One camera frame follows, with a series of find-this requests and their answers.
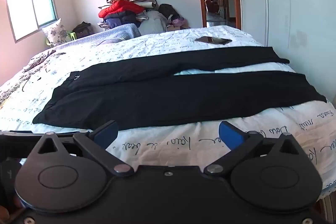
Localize black smartphone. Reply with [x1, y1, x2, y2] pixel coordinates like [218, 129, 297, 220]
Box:
[194, 36, 232, 45]

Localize white printed bed quilt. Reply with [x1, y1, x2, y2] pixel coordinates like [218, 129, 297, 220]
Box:
[0, 25, 336, 203]

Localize grey folded bedding bundle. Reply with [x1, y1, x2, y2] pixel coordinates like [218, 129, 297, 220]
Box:
[138, 11, 169, 35]

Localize pile of clothes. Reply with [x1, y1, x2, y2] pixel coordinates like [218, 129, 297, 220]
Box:
[98, 0, 158, 30]

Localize dark brown bag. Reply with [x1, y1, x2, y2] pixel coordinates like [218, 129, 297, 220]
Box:
[72, 21, 94, 38]

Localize floral pillow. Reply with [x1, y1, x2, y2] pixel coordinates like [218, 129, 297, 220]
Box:
[42, 18, 71, 46]

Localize black backpack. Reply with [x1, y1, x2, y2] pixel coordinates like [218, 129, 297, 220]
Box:
[159, 4, 181, 21]

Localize black pants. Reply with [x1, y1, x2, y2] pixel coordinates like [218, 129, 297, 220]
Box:
[33, 46, 327, 130]

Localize blue knitted blanket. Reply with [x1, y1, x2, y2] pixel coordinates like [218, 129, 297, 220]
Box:
[59, 24, 142, 46]

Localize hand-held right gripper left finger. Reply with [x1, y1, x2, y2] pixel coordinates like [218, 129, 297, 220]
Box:
[34, 120, 134, 177]

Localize green plastic stool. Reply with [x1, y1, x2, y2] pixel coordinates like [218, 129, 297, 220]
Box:
[46, 32, 77, 47]

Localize white wardrobe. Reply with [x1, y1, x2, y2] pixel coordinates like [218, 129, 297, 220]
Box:
[234, 0, 336, 98]

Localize green framed window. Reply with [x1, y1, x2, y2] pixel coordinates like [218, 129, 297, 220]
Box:
[4, 0, 59, 43]

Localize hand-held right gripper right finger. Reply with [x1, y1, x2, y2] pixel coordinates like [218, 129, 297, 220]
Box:
[203, 121, 302, 177]

